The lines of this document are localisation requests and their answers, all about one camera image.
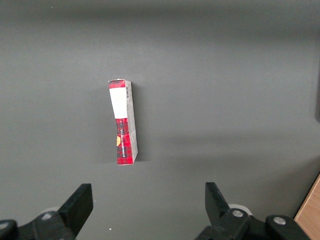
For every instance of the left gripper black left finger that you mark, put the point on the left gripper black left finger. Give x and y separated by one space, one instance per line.
75 210

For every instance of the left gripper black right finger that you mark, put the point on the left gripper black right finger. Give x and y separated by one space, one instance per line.
220 210

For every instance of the wooden two-drawer cabinet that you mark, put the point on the wooden two-drawer cabinet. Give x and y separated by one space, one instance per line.
311 215

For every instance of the red plaid cardboard box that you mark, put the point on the red plaid cardboard box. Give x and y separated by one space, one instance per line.
122 105

